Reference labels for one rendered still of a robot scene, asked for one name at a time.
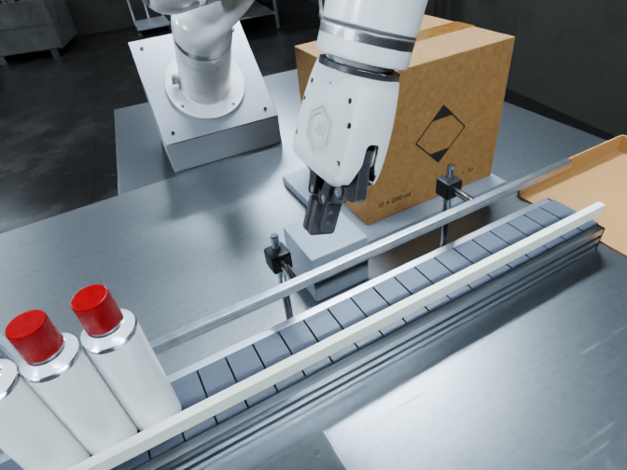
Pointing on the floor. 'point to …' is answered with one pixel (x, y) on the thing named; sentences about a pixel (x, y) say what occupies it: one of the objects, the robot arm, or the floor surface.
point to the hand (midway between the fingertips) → (322, 214)
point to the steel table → (261, 12)
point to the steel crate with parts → (34, 28)
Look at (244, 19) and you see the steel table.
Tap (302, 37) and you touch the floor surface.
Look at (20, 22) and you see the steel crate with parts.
